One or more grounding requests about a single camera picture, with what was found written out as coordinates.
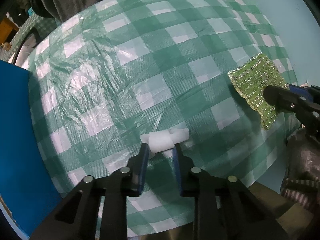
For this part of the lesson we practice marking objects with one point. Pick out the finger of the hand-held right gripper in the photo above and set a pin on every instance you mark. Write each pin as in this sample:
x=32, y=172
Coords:
x=302, y=91
x=280, y=97

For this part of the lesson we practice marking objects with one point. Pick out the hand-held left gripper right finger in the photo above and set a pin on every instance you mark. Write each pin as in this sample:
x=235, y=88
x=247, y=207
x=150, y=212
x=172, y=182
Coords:
x=177, y=172

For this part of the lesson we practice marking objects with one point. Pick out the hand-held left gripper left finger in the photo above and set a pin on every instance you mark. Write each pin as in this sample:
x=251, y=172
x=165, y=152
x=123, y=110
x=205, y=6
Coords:
x=143, y=170

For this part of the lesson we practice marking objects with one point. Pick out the green glittery scrub sponge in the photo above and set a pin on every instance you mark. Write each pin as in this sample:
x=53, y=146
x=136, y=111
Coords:
x=252, y=85

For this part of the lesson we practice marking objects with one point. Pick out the blue-edged cardboard box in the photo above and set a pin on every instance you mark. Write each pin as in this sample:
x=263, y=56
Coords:
x=20, y=130

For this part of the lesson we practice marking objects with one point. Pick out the grey plastic bag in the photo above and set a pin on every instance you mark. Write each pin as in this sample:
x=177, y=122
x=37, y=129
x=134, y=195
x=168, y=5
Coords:
x=305, y=160

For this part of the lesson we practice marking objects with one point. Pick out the green checked tablecloth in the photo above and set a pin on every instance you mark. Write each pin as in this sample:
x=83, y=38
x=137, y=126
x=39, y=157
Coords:
x=175, y=55
x=27, y=30

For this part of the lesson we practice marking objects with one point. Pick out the black office chair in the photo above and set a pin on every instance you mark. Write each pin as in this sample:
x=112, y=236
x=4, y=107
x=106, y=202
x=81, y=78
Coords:
x=41, y=7

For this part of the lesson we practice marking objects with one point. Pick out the wooden wardrobe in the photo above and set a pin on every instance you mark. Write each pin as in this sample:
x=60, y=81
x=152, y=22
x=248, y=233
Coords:
x=7, y=27

